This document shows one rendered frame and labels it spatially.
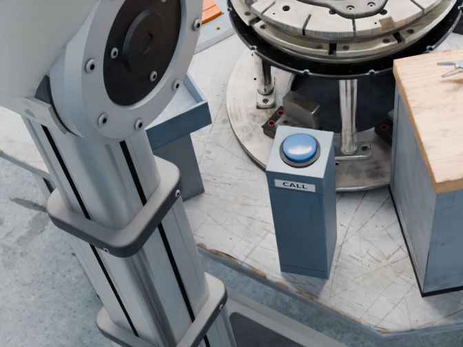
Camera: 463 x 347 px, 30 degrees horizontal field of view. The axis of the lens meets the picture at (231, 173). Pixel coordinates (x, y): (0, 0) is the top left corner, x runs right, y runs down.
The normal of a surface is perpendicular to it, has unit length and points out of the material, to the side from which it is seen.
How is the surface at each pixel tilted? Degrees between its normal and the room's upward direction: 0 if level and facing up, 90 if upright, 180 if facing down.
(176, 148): 90
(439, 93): 0
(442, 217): 90
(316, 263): 90
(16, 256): 0
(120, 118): 90
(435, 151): 0
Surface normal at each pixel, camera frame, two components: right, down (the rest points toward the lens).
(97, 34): 0.85, 0.36
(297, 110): -0.61, 0.68
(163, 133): 0.44, 0.70
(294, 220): -0.25, 0.81
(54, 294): -0.12, -0.57
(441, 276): 0.14, 0.80
